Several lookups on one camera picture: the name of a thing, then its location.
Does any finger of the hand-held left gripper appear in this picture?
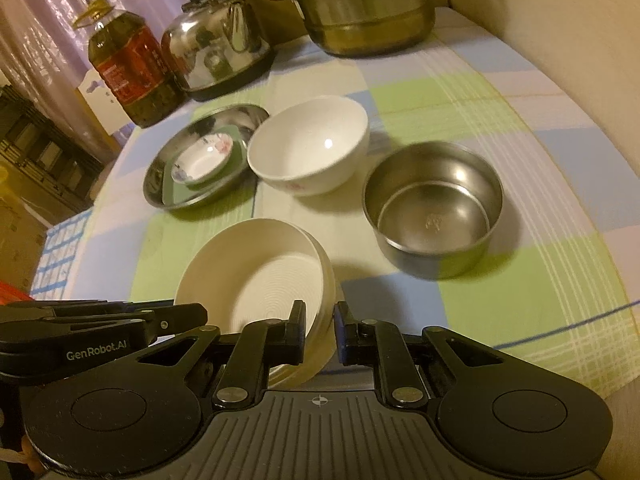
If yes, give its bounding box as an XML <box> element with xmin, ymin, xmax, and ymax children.
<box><xmin>127</xmin><ymin>303</ymin><xmax>208</xmax><ymax>346</ymax></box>
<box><xmin>0</xmin><ymin>300</ymin><xmax>136</xmax><ymax>318</ymax></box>

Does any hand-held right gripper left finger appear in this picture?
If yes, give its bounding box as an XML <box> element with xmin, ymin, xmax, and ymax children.
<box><xmin>135</xmin><ymin>300</ymin><xmax>307</xmax><ymax>406</ymax></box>

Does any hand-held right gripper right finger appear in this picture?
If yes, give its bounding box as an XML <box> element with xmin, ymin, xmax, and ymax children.
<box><xmin>334</xmin><ymin>301</ymin><xmax>506</xmax><ymax>403</ymax></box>

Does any cream plastic bowl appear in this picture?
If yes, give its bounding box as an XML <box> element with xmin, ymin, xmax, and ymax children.
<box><xmin>172</xmin><ymin>218</ymin><xmax>337</xmax><ymax>391</ymax></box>

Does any small floral dish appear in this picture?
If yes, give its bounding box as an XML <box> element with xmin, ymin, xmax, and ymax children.
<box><xmin>171</xmin><ymin>133</ymin><xmax>235</xmax><ymax>184</ymax></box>

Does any stainless steel bowl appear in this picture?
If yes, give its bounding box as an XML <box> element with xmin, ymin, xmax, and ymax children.
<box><xmin>362</xmin><ymin>141</ymin><xmax>504</xmax><ymax>280</ymax></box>

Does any white floral ceramic bowl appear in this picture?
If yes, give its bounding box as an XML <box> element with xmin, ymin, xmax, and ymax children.
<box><xmin>247</xmin><ymin>95</ymin><xmax>371</xmax><ymax>197</ymax></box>

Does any large stainless steel plate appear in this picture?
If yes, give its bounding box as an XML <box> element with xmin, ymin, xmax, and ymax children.
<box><xmin>143</xmin><ymin>104</ymin><xmax>271</xmax><ymax>209</ymax></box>

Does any blue white checked cloth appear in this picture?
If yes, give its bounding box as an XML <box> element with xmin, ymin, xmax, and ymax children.
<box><xmin>30</xmin><ymin>209</ymin><xmax>94</xmax><ymax>302</ymax></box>

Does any red box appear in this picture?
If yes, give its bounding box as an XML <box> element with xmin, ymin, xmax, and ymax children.
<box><xmin>0</xmin><ymin>280</ymin><xmax>35</xmax><ymax>305</ymax></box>

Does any cardboard box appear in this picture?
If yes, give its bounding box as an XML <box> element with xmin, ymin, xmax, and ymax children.
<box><xmin>0</xmin><ymin>192</ymin><xmax>51</xmax><ymax>301</ymax></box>

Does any pastel checked tablecloth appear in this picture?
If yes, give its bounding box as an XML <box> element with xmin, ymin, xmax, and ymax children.
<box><xmin>90</xmin><ymin>7</ymin><xmax>640</xmax><ymax>393</ymax></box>

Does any dark shelf rack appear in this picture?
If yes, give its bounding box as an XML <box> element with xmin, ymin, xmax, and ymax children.
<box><xmin>0</xmin><ymin>85</ymin><xmax>103</xmax><ymax>201</ymax></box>

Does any white wooden chair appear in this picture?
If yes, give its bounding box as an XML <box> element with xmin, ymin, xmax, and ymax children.
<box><xmin>75</xmin><ymin>69</ymin><xmax>136</xmax><ymax>153</ymax></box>

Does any cooking oil bottle red label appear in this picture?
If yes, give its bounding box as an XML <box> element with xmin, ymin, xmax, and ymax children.
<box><xmin>72</xmin><ymin>0</ymin><xmax>183</xmax><ymax>128</ymax></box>

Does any stainless steel kettle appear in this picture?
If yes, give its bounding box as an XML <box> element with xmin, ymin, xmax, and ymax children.
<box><xmin>161</xmin><ymin>0</ymin><xmax>276</xmax><ymax>102</ymax></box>

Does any sheer patterned curtain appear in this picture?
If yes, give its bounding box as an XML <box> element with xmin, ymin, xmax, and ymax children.
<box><xmin>0</xmin><ymin>0</ymin><xmax>261</xmax><ymax>126</ymax></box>

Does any stainless steel steamer pot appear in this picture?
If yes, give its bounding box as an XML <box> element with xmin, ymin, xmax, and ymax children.
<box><xmin>254</xmin><ymin>0</ymin><xmax>461</xmax><ymax>57</ymax></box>

